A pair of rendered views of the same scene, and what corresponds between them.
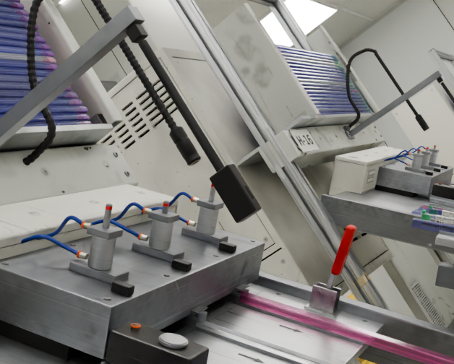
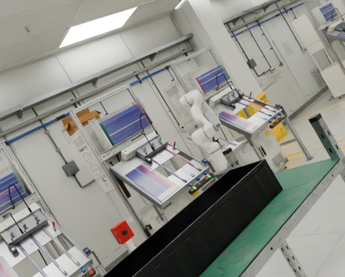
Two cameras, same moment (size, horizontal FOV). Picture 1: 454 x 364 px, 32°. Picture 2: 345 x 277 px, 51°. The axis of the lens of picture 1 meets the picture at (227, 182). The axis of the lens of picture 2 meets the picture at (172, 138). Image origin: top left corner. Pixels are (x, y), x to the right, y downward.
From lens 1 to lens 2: 3.06 m
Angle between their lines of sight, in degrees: 32
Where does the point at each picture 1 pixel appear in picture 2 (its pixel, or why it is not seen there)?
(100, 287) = (144, 153)
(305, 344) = (167, 155)
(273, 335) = (164, 154)
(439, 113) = (306, 23)
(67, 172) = (146, 132)
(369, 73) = not seen: outside the picture
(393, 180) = (222, 101)
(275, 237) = not seen: hidden behind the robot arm
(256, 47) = (192, 79)
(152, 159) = (175, 99)
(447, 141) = (309, 34)
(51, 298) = (140, 154)
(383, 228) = not seen: hidden behind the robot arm
